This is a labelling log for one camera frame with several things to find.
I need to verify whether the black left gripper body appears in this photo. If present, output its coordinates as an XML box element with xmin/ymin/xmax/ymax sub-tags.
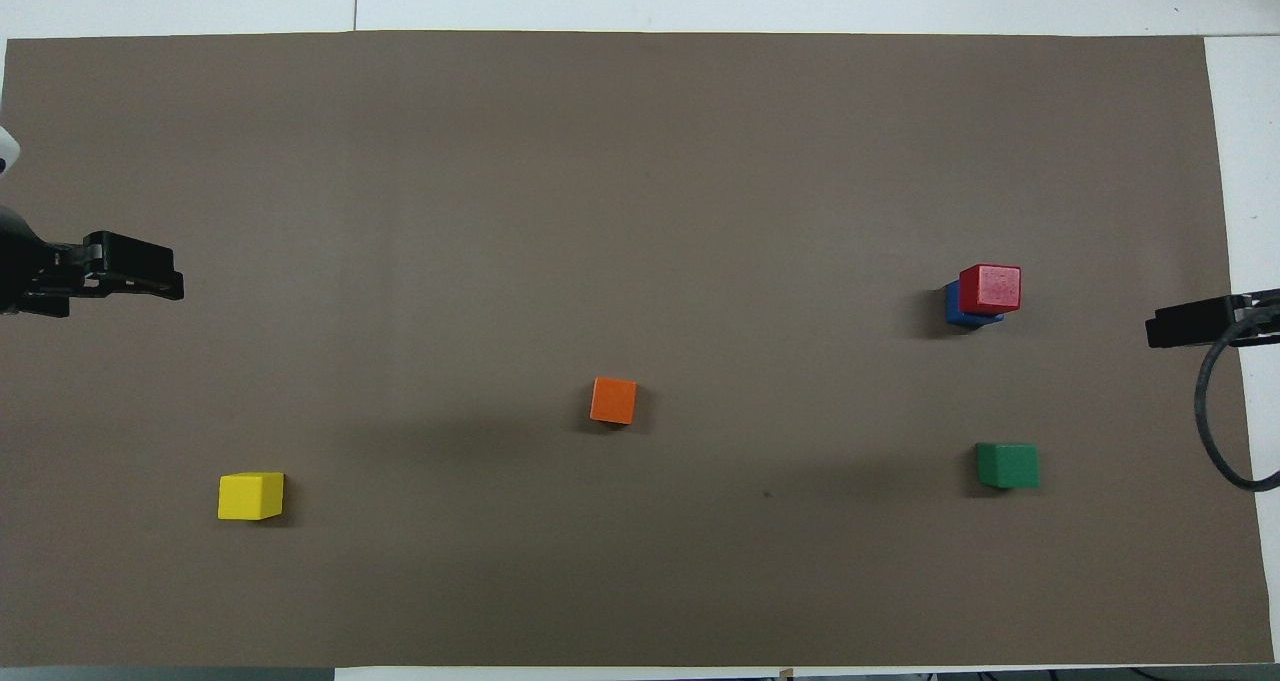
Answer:
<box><xmin>0</xmin><ymin>205</ymin><xmax>73</xmax><ymax>319</ymax></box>

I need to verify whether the red wooden block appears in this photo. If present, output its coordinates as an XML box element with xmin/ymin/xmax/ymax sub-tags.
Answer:
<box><xmin>958</xmin><ymin>264</ymin><xmax>1023</xmax><ymax>317</ymax></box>

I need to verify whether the green wooden block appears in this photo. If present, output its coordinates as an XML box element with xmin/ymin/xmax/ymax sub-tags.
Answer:
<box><xmin>975</xmin><ymin>442</ymin><xmax>1041</xmax><ymax>490</ymax></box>

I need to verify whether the blue wooden block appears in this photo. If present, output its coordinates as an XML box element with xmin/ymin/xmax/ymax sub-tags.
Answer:
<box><xmin>945</xmin><ymin>281</ymin><xmax>1005</xmax><ymax>329</ymax></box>

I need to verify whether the yellow wooden block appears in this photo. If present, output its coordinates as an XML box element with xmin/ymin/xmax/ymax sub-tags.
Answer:
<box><xmin>217</xmin><ymin>472</ymin><xmax>286</xmax><ymax>522</ymax></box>

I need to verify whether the orange wooden block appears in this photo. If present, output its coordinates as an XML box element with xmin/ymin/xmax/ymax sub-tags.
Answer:
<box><xmin>589</xmin><ymin>377</ymin><xmax>638</xmax><ymax>426</ymax></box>

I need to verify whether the brown table mat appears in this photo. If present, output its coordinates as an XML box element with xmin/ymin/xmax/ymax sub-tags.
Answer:
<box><xmin>0</xmin><ymin>31</ymin><xmax>1276</xmax><ymax>670</ymax></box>

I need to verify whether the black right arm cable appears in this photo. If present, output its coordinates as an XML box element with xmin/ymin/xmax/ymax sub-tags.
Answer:
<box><xmin>1194</xmin><ymin>306</ymin><xmax>1280</xmax><ymax>493</ymax></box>

